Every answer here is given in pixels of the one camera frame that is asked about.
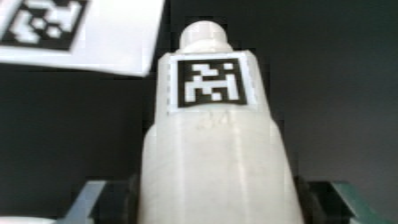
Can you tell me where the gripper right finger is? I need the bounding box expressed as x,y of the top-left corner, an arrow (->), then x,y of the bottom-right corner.
294,179 -> 385,224

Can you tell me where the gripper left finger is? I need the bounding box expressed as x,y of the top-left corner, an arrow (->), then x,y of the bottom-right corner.
56,180 -> 136,224

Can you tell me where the white cylindrical table leg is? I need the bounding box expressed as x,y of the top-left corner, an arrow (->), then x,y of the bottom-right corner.
138,21 -> 303,224

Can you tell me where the white marker sheet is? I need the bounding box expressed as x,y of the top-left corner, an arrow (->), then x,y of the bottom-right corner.
0,0 -> 165,77

